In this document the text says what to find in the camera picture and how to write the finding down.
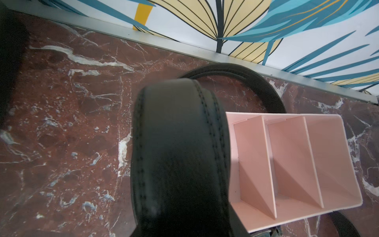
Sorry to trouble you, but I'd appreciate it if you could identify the pink divided storage tray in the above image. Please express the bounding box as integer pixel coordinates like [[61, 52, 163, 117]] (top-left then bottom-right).
[[227, 112, 363, 232]]

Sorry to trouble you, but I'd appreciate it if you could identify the yellow black toolbox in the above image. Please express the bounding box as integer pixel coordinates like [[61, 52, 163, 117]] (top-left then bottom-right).
[[1, 3, 29, 124]]

